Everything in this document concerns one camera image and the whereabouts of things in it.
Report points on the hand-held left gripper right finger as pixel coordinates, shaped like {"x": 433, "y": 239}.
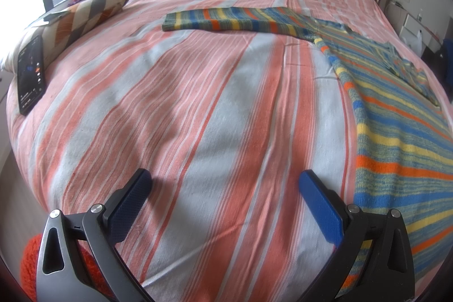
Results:
{"x": 320, "y": 203}

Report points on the smartphone in grey case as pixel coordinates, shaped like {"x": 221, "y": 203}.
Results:
{"x": 49, "y": 18}

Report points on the bed with pink striped cover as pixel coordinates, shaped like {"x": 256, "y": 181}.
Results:
{"x": 194, "y": 104}

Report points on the striped pillow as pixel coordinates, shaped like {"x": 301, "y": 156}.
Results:
{"x": 85, "y": 15}

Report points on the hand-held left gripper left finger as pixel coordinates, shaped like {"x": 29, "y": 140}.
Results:
{"x": 129, "y": 197}

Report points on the striped knit sweater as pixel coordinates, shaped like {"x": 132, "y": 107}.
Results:
{"x": 396, "y": 132}

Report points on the black smartphone with lit screen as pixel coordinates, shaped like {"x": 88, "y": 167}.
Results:
{"x": 32, "y": 75}

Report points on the white plastic bag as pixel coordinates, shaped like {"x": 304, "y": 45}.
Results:
{"x": 413, "y": 35}

